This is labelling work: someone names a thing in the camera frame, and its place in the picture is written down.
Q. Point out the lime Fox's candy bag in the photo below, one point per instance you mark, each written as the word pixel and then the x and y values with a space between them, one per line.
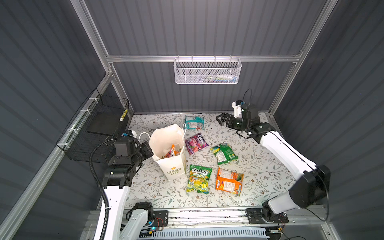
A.
pixel 199 179

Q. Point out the green candy bag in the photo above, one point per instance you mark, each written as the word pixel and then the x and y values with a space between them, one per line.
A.
pixel 224 153

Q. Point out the purple Fox's candy bag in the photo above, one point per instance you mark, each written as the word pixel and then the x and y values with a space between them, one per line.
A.
pixel 195 143

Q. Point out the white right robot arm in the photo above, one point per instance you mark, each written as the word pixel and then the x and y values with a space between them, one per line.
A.
pixel 312 181

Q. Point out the large orange candy bag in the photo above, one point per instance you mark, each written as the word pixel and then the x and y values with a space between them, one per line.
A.
pixel 229 181

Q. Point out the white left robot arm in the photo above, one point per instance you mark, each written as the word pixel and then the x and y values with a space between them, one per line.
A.
pixel 115 188

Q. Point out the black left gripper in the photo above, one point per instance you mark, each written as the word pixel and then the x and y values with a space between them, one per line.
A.
pixel 144 147

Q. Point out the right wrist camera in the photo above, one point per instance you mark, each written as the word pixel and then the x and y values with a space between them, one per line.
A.
pixel 243 109

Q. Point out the teal candy bag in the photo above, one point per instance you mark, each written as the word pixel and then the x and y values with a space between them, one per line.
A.
pixel 194 123

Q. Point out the small orange candy bag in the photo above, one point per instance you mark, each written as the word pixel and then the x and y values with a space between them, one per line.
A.
pixel 173 152

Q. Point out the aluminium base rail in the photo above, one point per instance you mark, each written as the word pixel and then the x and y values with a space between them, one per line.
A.
pixel 234 217

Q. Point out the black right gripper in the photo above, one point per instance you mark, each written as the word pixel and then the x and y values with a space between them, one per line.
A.
pixel 229 118

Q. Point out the white wire mesh basket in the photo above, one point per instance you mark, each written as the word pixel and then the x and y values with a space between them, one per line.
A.
pixel 210 71

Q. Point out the black wire basket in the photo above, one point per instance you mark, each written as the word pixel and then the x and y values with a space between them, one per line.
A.
pixel 103 117

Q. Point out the white illustrated paper bag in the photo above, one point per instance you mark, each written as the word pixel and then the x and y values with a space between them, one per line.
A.
pixel 161 142

